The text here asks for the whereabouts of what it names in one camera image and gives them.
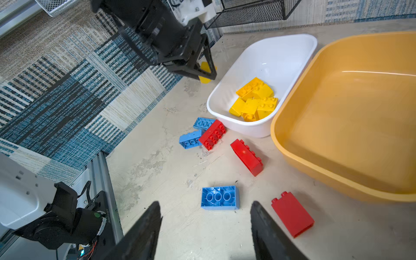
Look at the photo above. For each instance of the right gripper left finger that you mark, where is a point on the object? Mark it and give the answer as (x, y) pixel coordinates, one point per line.
(140, 243)

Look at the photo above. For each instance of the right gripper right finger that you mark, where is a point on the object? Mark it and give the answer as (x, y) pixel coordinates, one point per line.
(269, 240)

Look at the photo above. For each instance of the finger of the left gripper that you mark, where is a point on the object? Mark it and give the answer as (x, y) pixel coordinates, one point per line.
(191, 67)

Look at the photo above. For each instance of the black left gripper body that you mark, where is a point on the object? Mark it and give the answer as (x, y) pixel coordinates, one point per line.
(153, 33)

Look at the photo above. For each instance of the red lego tall block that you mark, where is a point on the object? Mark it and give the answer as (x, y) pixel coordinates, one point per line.
(293, 215)

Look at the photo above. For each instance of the yellow lego pair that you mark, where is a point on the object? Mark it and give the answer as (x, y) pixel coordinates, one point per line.
(249, 87)

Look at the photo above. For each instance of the yellow lego pile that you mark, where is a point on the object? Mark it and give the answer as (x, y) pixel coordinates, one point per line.
(249, 110)

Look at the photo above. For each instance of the yellow lego sloped bottom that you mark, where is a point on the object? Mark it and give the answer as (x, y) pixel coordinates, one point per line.
(262, 91)

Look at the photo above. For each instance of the blue lego far left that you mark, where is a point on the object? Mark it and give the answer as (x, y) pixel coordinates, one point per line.
(203, 123)

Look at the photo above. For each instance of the blue lego centre upturned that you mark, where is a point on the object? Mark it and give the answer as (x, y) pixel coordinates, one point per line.
(220, 198)

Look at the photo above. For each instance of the blue lego left slanted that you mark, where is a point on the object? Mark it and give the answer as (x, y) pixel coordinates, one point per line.
(191, 140)

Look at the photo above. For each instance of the red lego left upright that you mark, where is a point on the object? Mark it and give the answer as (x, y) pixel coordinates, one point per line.
(212, 135)

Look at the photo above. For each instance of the red lego long centre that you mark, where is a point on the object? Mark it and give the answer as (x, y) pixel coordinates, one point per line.
(248, 157)

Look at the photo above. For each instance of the white plastic bin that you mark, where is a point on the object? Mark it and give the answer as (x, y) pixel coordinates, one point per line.
(278, 61)

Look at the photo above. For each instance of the yellow plastic bin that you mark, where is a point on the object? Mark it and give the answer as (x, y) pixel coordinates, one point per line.
(350, 120)

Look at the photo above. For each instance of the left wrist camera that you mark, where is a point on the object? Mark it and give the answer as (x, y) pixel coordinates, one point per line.
(186, 10)

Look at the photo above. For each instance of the black wire mesh shelf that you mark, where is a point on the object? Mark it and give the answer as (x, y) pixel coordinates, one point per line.
(235, 13)

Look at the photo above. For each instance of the white wire mesh basket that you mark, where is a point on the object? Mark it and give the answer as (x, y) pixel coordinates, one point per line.
(56, 7)

